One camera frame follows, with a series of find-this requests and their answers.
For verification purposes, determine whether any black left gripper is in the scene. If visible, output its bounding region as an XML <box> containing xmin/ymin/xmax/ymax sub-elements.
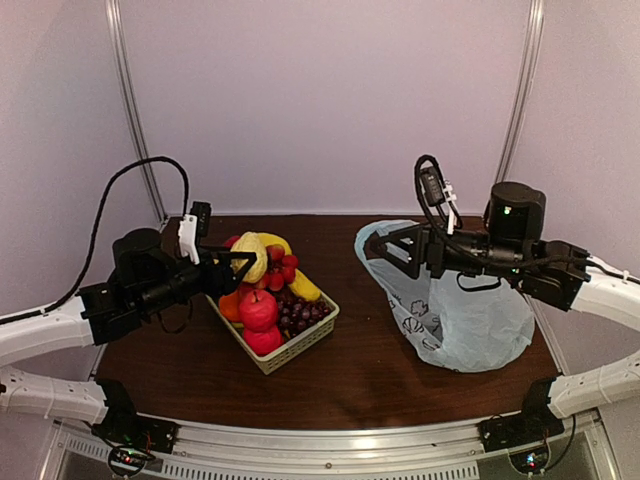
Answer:
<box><xmin>136</xmin><ymin>243</ymin><xmax>255</xmax><ymax>316</ymax></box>

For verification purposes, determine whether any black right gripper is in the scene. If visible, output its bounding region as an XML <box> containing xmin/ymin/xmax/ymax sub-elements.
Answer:
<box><xmin>370</xmin><ymin>218</ymin><xmax>526</xmax><ymax>280</ymax></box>

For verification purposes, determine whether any pale yellow wrinkled fruit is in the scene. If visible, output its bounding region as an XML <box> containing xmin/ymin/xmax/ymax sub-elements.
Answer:
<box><xmin>229</xmin><ymin>231</ymin><xmax>269</xmax><ymax>285</ymax></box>

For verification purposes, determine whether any red lychee bunch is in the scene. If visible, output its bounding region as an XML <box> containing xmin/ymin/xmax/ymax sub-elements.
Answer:
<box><xmin>255</xmin><ymin>244</ymin><xmax>299</xmax><ymax>293</ymax></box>

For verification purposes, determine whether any light blue plastic bag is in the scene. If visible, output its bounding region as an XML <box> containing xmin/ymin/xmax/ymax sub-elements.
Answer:
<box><xmin>354</xmin><ymin>220</ymin><xmax>535</xmax><ymax>373</ymax></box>

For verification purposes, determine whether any beige perforated plastic basket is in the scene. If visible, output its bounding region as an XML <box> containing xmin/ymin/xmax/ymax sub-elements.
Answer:
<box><xmin>209</xmin><ymin>285</ymin><xmax>339</xmax><ymax>375</ymax></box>

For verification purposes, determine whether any dark red fruit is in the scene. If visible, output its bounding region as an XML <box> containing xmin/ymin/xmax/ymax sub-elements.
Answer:
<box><xmin>223</xmin><ymin>235</ymin><xmax>240</xmax><ymax>249</ymax></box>

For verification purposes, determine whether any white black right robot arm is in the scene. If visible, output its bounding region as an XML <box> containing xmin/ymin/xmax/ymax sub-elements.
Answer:
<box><xmin>370</xmin><ymin>182</ymin><xmax>639</xmax><ymax>442</ymax></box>

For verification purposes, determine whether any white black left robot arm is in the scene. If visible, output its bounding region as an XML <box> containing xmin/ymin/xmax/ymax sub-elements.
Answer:
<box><xmin>1</xmin><ymin>228</ymin><xmax>257</xmax><ymax>444</ymax></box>

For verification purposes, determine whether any orange fruit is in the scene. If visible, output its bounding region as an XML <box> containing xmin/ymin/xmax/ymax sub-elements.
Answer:
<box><xmin>218</xmin><ymin>292</ymin><xmax>240</xmax><ymax>323</ymax></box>

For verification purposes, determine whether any long yellow fruit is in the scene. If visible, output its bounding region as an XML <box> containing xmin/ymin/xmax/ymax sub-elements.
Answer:
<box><xmin>258</xmin><ymin>232</ymin><xmax>293</xmax><ymax>255</ymax></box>

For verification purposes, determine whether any pink red round fruit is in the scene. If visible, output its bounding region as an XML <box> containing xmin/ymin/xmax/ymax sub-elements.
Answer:
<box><xmin>243</xmin><ymin>326</ymin><xmax>284</xmax><ymax>356</ymax></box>

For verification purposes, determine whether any dark purple grape bunch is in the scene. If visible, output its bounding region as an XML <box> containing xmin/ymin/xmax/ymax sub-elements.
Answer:
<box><xmin>276</xmin><ymin>292</ymin><xmax>333</xmax><ymax>339</ymax></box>

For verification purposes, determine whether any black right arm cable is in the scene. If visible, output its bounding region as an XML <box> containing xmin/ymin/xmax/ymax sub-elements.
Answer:
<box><xmin>413</xmin><ymin>154</ymin><xmax>586</xmax><ymax>266</ymax></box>

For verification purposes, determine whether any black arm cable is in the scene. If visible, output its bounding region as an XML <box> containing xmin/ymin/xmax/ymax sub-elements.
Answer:
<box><xmin>0</xmin><ymin>155</ymin><xmax>192</xmax><ymax>321</ymax></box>
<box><xmin>413</xmin><ymin>154</ymin><xmax>586</xmax><ymax>266</ymax></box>

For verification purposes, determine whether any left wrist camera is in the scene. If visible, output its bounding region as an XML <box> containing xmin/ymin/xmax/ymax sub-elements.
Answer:
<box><xmin>178</xmin><ymin>201</ymin><xmax>211</xmax><ymax>265</ymax></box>

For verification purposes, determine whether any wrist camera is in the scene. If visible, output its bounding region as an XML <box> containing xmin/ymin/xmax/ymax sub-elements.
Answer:
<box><xmin>178</xmin><ymin>201</ymin><xmax>211</xmax><ymax>265</ymax></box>
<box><xmin>419</xmin><ymin>166</ymin><xmax>462</xmax><ymax>235</ymax></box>

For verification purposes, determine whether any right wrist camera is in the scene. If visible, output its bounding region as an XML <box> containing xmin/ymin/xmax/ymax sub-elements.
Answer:
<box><xmin>419</xmin><ymin>166</ymin><xmax>462</xmax><ymax>235</ymax></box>

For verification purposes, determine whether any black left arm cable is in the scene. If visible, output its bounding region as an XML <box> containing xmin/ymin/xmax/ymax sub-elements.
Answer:
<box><xmin>0</xmin><ymin>155</ymin><xmax>192</xmax><ymax>321</ymax></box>

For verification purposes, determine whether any right aluminium frame post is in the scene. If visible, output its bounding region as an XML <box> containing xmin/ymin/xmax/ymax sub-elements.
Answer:
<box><xmin>493</xmin><ymin>0</ymin><xmax>545</xmax><ymax>184</ymax></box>

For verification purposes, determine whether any aluminium frame post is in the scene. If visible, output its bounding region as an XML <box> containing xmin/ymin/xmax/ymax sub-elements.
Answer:
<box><xmin>493</xmin><ymin>0</ymin><xmax>545</xmax><ymax>184</ymax></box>
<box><xmin>104</xmin><ymin>0</ymin><xmax>167</xmax><ymax>221</ymax></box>

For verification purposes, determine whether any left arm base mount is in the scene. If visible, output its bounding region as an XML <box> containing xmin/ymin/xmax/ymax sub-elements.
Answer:
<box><xmin>87</xmin><ymin>379</ymin><xmax>178</xmax><ymax>478</ymax></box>

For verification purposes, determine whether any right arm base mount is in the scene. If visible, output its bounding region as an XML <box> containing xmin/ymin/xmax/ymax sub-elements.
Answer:
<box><xmin>478</xmin><ymin>377</ymin><xmax>565</xmax><ymax>476</ymax></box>

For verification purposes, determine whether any front aluminium rail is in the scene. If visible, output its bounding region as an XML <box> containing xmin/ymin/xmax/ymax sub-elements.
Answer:
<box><xmin>49</xmin><ymin>414</ymin><xmax>616</xmax><ymax>480</ymax></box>

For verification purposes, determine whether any left aluminium frame post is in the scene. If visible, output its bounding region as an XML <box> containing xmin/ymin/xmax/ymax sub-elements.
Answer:
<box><xmin>104</xmin><ymin>0</ymin><xmax>167</xmax><ymax>221</ymax></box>

